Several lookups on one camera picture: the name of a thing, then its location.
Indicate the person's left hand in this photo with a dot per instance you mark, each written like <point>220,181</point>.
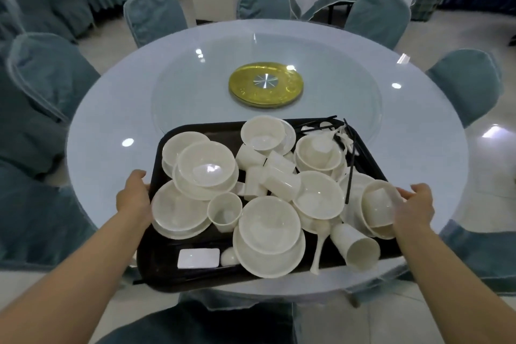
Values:
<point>135,198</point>

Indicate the person's right hand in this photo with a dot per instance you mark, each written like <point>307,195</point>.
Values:
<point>417,210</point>

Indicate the black tray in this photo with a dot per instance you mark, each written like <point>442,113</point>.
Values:
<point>161,267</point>

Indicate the white chopstick rest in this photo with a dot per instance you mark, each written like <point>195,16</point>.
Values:
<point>198,259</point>

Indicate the person's right forearm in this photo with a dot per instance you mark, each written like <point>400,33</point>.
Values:
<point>455,287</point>

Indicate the person's left forearm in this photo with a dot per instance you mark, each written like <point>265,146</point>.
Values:
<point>72,275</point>

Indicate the white round table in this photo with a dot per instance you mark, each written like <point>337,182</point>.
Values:
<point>113,114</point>

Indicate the glass lazy susan turntable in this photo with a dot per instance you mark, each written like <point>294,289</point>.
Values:
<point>193,85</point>

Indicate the gold turntable base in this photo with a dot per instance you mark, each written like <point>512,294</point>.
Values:
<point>246,89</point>

